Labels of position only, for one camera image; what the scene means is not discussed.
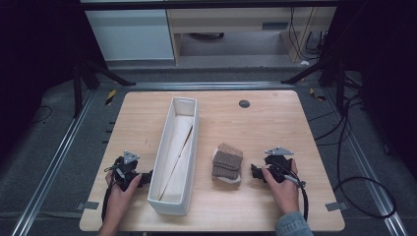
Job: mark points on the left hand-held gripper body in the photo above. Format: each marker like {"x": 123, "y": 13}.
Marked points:
{"x": 126, "y": 168}

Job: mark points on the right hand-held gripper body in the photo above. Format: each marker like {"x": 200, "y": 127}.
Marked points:
{"x": 278, "y": 165}

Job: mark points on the long white storage box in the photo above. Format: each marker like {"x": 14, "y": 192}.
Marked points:
{"x": 170, "y": 196}

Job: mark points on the brown knitted socks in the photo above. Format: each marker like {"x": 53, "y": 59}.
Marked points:
{"x": 227, "y": 162}

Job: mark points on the person's right hand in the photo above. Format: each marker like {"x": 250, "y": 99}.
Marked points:
{"x": 285, "y": 196}

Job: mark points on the person's left hand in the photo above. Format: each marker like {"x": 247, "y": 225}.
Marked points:
{"x": 118, "y": 203}

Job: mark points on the grey tape piece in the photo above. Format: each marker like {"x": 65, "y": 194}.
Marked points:
{"x": 88, "y": 205}
{"x": 336, "y": 206}

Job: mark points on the round grey table grommet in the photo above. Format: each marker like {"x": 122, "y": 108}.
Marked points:
{"x": 244, "y": 104}

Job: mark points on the yellow black hazard tape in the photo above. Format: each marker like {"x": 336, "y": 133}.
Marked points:
{"x": 110, "y": 97}
{"x": 317, "y": 95}

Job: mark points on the black metal stand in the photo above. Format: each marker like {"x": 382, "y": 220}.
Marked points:
{"x": 77, "y": 88}
{"x": 341, "y": 82}

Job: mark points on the white cabinet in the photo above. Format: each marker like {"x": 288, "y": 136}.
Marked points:
{"x": 131, "y": 36}

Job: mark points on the dark curtain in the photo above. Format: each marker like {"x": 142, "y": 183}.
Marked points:
{"x": 32, "y": 65}
{"x": 383, "y": 82}

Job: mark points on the metal floor rail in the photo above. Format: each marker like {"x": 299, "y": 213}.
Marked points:
{"x": 209, "y": 86}
{"x": 370, "y": 177}
{"x": 49, "y": 170}

